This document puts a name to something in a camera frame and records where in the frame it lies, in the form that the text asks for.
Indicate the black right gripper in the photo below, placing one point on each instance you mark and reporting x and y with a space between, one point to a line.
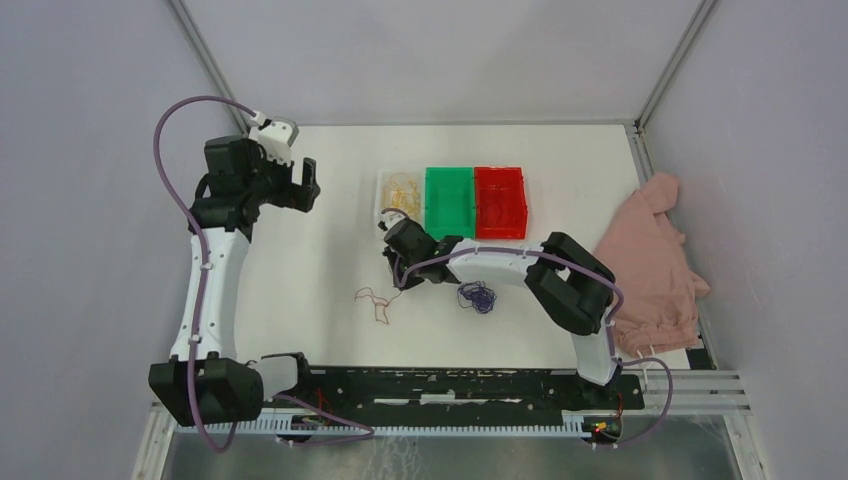
393 255

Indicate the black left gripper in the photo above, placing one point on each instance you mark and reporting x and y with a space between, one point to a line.
299 197

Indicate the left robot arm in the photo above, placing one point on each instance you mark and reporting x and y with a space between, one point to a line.
201 381

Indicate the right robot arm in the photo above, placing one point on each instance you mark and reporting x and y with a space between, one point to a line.
575 289

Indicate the clear plastic bin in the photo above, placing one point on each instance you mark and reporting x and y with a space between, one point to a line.
403 190

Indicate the green plastic bin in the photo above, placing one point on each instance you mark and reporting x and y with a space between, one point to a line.
450 207

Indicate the red plastic bin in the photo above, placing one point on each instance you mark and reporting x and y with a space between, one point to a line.
501 205

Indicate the pink cloth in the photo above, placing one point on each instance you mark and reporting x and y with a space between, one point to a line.
645 253

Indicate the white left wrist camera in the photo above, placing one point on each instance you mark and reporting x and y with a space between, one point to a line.
275 135

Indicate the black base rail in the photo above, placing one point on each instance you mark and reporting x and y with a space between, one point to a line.
457 397

